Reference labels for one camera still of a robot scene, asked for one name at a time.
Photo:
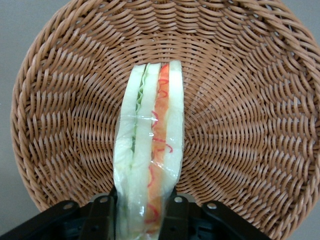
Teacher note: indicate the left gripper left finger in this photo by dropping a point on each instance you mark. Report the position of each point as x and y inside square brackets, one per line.
[102, 217]

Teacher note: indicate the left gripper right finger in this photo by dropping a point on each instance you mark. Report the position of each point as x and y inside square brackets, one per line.
[176, 217]

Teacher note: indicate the triangle sandwich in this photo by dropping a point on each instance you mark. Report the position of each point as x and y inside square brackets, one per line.
[140, 150]

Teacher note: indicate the round brown wicker basket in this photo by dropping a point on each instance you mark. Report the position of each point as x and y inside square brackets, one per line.
[237, 112]

